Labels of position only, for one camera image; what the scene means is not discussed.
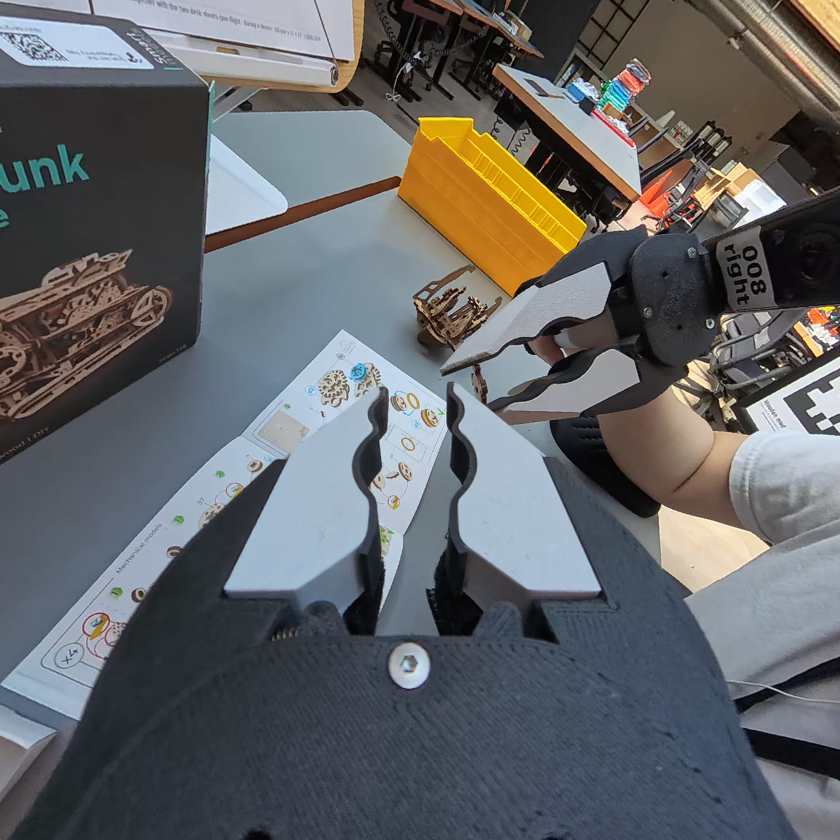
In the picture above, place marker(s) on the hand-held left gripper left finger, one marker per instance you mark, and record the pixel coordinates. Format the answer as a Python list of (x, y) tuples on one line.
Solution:
[(308, 525)]

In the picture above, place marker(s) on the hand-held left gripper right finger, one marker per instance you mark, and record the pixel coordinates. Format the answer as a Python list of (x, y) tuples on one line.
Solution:
[(518, 525)]

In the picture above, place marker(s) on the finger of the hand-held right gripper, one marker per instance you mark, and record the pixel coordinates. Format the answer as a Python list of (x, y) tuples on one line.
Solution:
[(558, 295), (590, 384)]

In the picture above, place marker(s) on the wooden gear assembly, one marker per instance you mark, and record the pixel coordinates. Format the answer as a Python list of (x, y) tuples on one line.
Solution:
[(481, 384)]

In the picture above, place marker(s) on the person's right forearm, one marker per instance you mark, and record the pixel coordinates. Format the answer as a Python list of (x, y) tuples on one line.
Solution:
[(669, 459)]

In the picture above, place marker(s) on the neighbouring wood-edged desk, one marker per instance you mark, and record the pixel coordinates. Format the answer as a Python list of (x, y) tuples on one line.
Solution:
[(577, 124)]

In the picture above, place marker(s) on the adjoining grey desk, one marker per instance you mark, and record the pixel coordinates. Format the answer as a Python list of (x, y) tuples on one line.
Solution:
[(315, 151)]

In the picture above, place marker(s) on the person's right hand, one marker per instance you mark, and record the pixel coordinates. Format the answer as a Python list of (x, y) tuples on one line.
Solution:
[(590, 334)]

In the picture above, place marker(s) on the black quilted pad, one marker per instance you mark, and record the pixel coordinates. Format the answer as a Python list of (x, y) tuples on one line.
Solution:
[(590, 453)]

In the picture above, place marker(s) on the wooden model assembly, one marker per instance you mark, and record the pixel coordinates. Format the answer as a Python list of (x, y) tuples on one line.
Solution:
[(453, 315)]

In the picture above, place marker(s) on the instruction booklet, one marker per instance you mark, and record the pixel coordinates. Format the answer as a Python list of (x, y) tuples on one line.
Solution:
[(315, 407)]

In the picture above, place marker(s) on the yellow plastic bin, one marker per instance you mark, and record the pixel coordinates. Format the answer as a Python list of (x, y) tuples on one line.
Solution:
[(472, 203)]

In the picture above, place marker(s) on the black framed marker sign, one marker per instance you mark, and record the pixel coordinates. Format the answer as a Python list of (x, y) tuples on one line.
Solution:
[(800, 400)]

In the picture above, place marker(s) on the colourful stacked trays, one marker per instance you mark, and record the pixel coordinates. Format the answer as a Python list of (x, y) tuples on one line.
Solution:
[(623, 85)]

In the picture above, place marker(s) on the person's white shirt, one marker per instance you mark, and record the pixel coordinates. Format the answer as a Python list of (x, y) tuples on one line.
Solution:
[(787, 623)]

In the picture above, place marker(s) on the black kit box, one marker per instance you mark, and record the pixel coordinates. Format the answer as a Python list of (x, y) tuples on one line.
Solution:
[(98, 229)]

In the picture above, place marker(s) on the instruction sheet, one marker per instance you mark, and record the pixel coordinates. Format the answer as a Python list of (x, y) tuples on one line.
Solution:
[(229, 19)]

